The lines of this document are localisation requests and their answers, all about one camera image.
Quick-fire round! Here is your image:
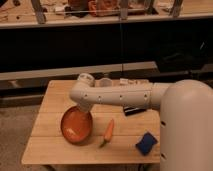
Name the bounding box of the long background workbench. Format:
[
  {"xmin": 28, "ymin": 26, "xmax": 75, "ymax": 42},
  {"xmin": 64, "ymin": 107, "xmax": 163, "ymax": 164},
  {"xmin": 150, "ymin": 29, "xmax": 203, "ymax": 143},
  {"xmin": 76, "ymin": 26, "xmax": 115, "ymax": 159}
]
[{"xmin": 0, "ymin": 0, "xmax": 213, "ymax": 29}]

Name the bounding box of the black rectangular device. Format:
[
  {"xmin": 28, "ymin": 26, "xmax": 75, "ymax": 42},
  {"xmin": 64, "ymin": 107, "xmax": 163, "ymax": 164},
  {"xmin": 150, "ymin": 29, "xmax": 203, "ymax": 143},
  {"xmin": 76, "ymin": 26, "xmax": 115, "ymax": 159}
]
[{"xmin": 123, "ymin": 107, "xmax": 144, "ymax": 116}]

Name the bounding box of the orange ceramic bowl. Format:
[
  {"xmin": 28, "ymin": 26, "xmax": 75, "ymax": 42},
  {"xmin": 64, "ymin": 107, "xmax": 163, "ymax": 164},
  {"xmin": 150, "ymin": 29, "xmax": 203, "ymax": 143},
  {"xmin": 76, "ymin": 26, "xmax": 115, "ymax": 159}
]
[{"xmin": 60, "ymin": 106, "xmax": 93, "ymax": 144}]

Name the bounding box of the wooden table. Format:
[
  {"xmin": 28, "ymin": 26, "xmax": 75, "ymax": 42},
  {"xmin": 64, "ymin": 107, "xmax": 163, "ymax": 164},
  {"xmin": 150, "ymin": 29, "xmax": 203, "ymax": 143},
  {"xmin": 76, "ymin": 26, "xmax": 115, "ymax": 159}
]
[{"xmin": 22, "ymin": 80, "xmax": 160, "ymax": 164}]

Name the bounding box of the orange carrot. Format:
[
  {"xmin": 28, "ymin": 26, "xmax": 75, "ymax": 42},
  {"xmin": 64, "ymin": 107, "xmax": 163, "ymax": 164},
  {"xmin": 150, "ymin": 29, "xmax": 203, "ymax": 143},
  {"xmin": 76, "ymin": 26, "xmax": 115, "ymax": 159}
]
[{"xmin": 100, "ymin": 120, "xmax": 114, "ymax": 148}]

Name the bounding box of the blue sponge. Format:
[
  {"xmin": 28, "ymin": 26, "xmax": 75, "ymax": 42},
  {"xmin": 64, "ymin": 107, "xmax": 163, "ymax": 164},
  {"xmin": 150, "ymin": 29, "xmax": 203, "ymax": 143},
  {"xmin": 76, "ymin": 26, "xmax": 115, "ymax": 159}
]
[{"xmin": 135, "ymin": 132, "xmax": 158, "ymax": 156}]

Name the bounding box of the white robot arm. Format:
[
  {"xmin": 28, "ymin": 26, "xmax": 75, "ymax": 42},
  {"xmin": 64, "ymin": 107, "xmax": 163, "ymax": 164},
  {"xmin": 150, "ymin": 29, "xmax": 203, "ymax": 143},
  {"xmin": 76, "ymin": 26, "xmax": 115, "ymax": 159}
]
[{"xmin": 70, "ymin": 73, "xmax": 213, "ymax": 171}]

